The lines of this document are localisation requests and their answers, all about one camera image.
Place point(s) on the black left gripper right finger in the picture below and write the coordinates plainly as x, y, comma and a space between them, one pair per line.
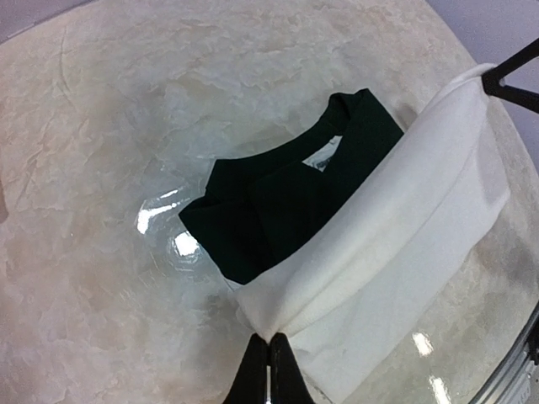
287, 385

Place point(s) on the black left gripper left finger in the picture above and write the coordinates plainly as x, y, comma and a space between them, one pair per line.
251, 384

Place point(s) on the white garment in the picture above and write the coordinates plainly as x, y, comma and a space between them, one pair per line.
355, 290

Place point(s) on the dark green garment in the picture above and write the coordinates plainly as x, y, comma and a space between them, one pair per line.
257, 211

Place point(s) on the aluminium front rail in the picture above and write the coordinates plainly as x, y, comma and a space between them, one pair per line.
511, 381

